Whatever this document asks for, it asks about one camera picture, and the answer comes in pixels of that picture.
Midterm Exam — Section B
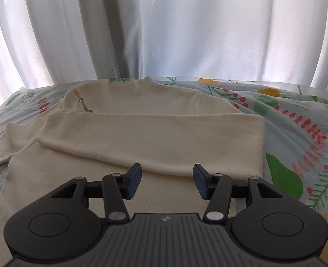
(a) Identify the white curtain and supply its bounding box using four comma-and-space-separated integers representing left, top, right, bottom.
0, 0, 328, 90

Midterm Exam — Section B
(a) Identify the cream knit sweater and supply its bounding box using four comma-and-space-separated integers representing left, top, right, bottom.
0, 76, 266, 267

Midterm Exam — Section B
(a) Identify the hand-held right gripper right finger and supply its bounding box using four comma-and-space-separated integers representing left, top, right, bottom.
193, 164, 283, 225

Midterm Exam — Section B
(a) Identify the floral printed bed sheet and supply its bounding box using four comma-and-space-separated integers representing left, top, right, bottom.
0, 76, 328, 267

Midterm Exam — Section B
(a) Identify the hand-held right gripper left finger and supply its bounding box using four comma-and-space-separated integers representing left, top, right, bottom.
51, 163, 142, 224

